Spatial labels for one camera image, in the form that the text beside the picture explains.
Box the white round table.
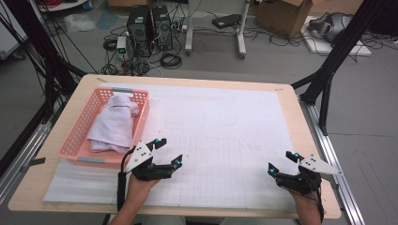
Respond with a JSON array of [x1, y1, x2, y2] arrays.
[[37, 0, 88, 13]]

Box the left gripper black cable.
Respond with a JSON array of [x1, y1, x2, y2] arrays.
[[115, 149, 136, 213]]

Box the lavender printed towel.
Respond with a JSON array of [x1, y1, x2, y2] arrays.
[[85, 94, 140, 155]]

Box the teal plastic sheet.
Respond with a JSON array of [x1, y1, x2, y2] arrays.
[[95, 8, 120, 31]]

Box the white grid mat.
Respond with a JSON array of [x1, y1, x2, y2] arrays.
[[42, 82, 299, 211]]

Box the pink plastic basket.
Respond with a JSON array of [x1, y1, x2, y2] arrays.
[[56, 87, 150, 171]]

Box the black metal frame stand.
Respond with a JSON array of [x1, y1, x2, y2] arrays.
[[290, 0, 388, 136], [0, 0, 88, 123]]

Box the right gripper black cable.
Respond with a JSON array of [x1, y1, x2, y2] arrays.
[[314, 184, 325, 223]]

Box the black computer tower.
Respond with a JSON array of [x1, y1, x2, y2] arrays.
[[151, 5, 174, 51], [126, 4, 154, 58]]

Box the black flat box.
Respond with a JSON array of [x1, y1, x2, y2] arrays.
[[211, 13, 242, 30]]

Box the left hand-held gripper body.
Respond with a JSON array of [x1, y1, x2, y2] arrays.
[[123, 140, 173, 182]]

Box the grey rounded device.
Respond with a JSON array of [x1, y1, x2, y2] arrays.
[[308, 11, 353, 43]]

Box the person's right hand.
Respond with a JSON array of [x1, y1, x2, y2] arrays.
[[289, 190, 324, 217]]

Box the person's left hand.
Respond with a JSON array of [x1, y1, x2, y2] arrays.
[[127, 173, 161, 204]]

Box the white metal stand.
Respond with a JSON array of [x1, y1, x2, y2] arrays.
[[184, 0, 252, 60]]

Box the small white power unit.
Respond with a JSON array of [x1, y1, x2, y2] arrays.
[[115, 36, 128, 54]]

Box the clear plastic bag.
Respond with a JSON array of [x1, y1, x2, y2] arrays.
[[64, 12, 98, 34]]

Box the white cabinet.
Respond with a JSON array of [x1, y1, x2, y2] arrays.
[[0, 6, 29, 60]]

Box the grey foam sheet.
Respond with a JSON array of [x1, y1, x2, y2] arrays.
[[42, 158, 121, 204]]

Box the white floor board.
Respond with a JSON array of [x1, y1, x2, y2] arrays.
[[300, 15, 374, 57]]

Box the brown cardboard box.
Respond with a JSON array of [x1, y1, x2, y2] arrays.
[[308, 0, 365, 16], [107, 0, 151, 8], [253, 0, 314, 39]]

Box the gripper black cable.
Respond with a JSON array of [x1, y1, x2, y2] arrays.
[[115, 149, 136, 213], [314, 184, 325, 223]]

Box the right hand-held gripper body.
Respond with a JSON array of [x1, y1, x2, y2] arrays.
[[275, 154, 343, 195]]

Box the coiled black cable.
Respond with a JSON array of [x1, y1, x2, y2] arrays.
[[160, 52, 183, 70], [101, 63, 119, 76]]

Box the aluminium rail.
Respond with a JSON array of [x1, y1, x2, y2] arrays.
[[299, 99, 365, 225], [0, 102, 60, 204]]

